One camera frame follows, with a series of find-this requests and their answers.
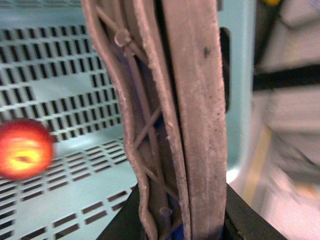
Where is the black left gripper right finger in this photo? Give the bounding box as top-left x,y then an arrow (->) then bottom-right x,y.
222,185 -> 285,240

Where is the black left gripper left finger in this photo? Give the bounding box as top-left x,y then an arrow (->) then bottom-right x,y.
96,186 -> 147,240

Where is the red apple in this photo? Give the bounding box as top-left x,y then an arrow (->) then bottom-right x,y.
0,118 -> 55,181

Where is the light blue plastic basket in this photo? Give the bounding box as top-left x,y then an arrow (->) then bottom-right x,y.
0,0 -> 257,240

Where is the brown basket handle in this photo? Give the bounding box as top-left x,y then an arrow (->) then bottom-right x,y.
81,0 -> 227,240

